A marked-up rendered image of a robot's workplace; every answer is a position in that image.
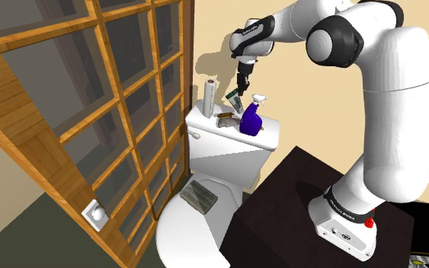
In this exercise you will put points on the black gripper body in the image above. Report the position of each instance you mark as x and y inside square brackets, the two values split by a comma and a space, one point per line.
[243, 76]

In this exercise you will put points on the green and grey tube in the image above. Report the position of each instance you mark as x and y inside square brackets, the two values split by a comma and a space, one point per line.
[235, 101]

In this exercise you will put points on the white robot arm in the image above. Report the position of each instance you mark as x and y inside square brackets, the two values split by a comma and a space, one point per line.
[396, 111]

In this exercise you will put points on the white paper towel roll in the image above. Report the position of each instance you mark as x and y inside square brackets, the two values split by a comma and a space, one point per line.
[209, 98]

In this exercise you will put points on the blue spray bottle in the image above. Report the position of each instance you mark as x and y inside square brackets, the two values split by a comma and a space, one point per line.
[250, 119]

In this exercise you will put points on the brown brush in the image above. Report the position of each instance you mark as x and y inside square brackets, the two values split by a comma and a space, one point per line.
[228, 118]

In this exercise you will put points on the white toilet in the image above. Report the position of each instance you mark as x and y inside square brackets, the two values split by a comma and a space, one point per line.
[229, 148]

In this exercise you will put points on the dark robot stand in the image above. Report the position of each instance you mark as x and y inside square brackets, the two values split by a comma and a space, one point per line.
[284, 219]

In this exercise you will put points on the wooden glass-paned door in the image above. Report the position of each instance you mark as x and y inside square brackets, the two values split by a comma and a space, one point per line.
[88, 111]

